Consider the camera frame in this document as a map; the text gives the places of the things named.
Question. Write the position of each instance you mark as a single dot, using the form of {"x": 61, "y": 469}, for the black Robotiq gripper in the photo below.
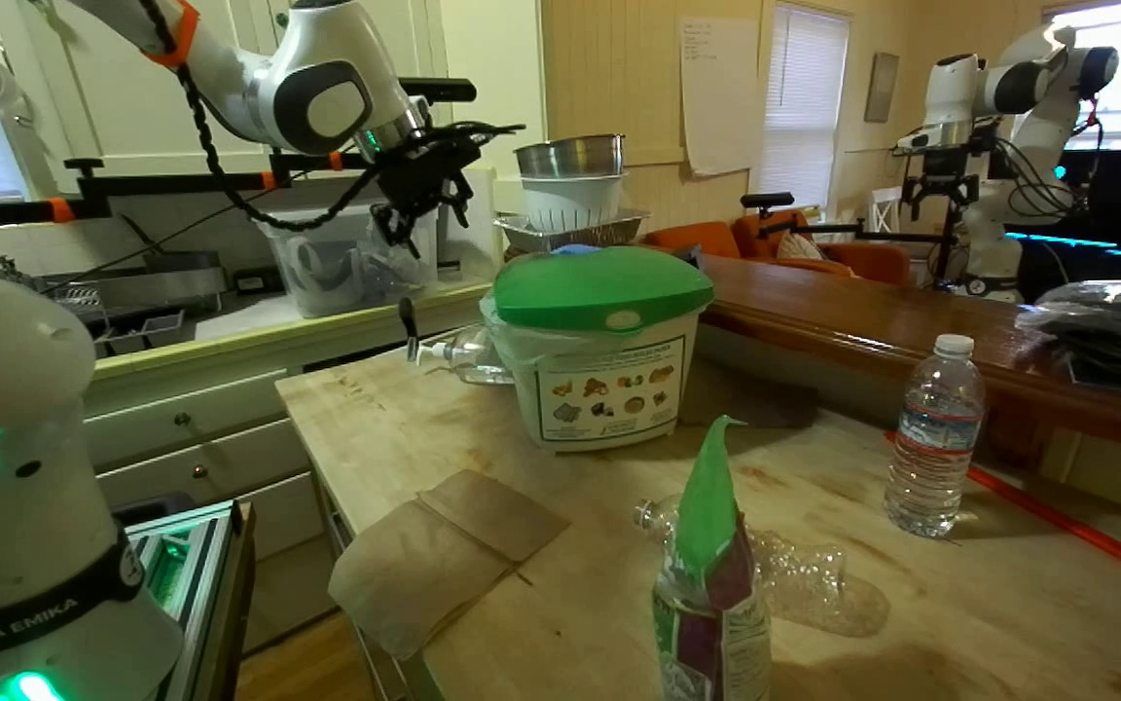
{"x": 427, "y": 160}

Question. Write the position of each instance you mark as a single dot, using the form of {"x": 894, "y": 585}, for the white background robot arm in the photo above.
{"x": 1012, "y": 117}

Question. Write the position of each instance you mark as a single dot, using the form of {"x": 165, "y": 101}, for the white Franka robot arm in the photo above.
{"x": 17, "y": 519}

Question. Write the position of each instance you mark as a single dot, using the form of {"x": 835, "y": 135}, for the clear water bottle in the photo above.
{"x": 937, "y": 428}

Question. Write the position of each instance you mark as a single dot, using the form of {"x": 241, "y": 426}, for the clear plastic tub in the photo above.
{"x": 346, "y": 266}

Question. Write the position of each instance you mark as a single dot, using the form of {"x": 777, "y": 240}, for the wide shallow bowl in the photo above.
{"x": 573, "y": 234}

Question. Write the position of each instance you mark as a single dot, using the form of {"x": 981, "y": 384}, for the metal mixing bowl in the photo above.
{"x": 571, "y": 156}

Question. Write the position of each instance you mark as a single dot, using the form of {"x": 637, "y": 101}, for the white bin with green lid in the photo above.
{"x": 599, "y": 344}

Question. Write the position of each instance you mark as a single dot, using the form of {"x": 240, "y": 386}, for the orange couch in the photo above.
{"x": 716, "y": 240}

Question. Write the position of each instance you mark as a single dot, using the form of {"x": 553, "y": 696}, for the metal sink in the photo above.
{"x": 146, "y": 299}

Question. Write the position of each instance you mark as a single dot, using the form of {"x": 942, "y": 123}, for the black rod with orange clamps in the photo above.
{"x": 132, "y": 180}

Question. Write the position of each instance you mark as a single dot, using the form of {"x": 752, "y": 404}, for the handwritten paper sheet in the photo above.
{"x": 716, "y": 92}

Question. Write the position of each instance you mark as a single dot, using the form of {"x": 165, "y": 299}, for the window with white shade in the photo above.
{"x": 804, "y": 100}

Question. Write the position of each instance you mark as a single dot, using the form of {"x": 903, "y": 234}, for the green topped snack bag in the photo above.
{"x": 710, "y": 571}

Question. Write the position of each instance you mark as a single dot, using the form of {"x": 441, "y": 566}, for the brown wooden side table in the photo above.
{"x": 872, "y": 323}

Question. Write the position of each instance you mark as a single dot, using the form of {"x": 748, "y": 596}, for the crumpled clear plastic wrap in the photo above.
{"x": 828, "y": 585}

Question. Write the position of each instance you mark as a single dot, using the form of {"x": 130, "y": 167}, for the black monitor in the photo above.
{"x": 1108, "y": 196}

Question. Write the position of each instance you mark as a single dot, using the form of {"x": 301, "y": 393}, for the red stick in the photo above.
{"x": 1069, "y": 519}

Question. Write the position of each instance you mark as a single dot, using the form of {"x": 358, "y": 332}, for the black stereo camera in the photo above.
{"x": 769, "y": 201}

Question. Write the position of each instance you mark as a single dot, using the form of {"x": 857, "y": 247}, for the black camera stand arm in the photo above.
{"x": 846, "y": 234}

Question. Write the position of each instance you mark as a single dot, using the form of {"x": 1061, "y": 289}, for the aluminium extrusion frame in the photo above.
{"x": 191, "y": 585}

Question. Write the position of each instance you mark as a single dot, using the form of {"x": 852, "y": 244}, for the small picture frame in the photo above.
{"x": 880, "y": 88}

